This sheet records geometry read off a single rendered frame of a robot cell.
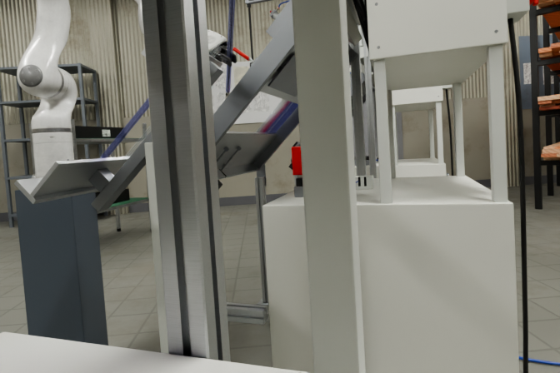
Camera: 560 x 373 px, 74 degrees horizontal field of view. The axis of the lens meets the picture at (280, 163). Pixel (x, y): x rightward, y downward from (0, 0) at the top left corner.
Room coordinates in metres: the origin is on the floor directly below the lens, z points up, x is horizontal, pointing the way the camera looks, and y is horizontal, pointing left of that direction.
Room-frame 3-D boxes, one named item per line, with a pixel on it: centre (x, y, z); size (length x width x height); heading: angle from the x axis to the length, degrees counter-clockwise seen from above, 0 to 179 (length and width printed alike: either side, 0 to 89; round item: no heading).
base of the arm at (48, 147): (1.31, 0.79, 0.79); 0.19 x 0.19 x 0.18
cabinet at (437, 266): (1.32, -0.35, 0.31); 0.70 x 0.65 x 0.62; 162
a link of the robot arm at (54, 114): (1.34, 0.79, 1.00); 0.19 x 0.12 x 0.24; 5
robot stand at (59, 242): (1.31, 0.79, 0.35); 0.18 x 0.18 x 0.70; 3
